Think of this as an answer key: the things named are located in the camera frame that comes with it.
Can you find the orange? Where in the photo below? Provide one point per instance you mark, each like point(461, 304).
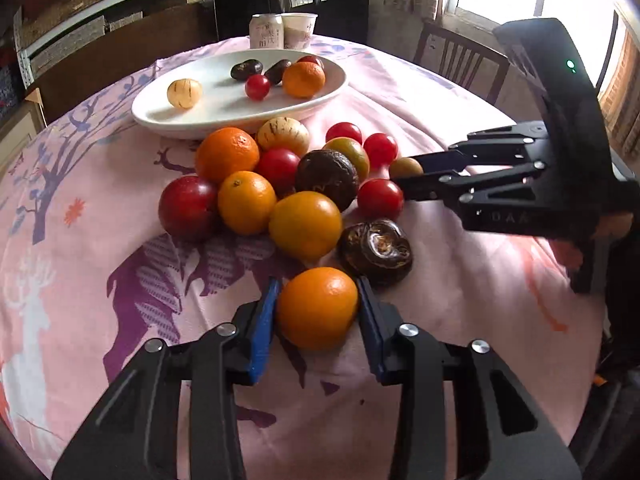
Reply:
point(246, 202)
point(317, 307)
point(305, 225)
point(227, 154)
point(303, 79)

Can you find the black glossy panel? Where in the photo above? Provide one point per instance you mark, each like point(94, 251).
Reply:
point(340, 15)

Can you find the white metal shelf rack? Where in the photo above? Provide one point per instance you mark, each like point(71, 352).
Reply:
point(60, 36)

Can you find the red cherry tomato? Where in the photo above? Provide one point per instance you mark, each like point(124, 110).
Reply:
point(277, 169)
point(344, 132)
point(257, 86)
point(310, 60)
point(380, 150)
point(380, 199)

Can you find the white paper cup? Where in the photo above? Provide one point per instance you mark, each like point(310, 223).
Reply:
point(299, 30)

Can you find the striped pepino melon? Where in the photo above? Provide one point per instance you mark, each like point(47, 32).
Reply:
point(185, 93)
point(282, 135)

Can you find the brown wooden board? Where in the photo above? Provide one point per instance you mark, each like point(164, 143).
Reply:
point(125, 45)

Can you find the white oval plate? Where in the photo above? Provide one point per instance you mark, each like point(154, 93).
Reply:
point(215, 105)

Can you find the red plum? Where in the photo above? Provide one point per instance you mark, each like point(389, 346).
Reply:
point(188, 207)

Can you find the yellow-green tomato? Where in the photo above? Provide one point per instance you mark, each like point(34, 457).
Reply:
point(356, 155)

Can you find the wrinkled dark passion fruit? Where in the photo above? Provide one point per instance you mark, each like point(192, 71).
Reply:
point(375, 251)

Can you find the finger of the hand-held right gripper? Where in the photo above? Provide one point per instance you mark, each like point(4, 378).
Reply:
point(442, 160)
point(425, 187)

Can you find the pink deer print tablecloth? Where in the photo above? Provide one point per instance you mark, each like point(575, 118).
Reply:
point(90, 260)

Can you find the dark wooden chair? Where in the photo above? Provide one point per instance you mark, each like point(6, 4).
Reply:
point(465, 41)

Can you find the small brown fruit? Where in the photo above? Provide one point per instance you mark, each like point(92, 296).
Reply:
point(404, 167)

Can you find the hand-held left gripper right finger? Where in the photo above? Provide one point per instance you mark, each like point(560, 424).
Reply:
point(372, 330)

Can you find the person's right hand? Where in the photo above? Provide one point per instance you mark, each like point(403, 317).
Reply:
point(617, 225)

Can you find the beverage can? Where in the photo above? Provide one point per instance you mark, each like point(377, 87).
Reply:
point(266, 31)

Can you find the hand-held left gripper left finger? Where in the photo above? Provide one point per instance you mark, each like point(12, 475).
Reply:
point(262, 330)

